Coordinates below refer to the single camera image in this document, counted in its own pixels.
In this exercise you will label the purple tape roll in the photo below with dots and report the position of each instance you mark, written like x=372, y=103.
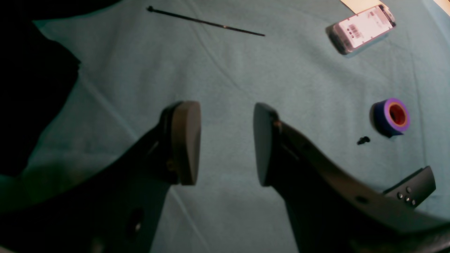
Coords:
x=390, y=117

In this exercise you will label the black screw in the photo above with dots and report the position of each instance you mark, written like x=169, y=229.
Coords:
x=363, y=140

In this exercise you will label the black zip tie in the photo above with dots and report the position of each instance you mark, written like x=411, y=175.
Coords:
x=199, y=21

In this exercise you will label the light blue table cloth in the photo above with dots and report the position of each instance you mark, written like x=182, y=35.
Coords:
x=134, y=62

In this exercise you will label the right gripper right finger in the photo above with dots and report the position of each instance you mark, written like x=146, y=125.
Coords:
x=329, y=210

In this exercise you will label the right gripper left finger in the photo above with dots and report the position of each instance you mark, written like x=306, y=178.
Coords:
x=118, y=209

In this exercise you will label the grey remote control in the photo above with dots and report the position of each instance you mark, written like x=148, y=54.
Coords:
x=414, y=189

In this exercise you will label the black t-shirt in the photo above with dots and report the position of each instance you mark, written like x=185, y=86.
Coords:
x=37, y=74

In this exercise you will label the white power bank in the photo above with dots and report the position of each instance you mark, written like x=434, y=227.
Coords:
x=351, y=35

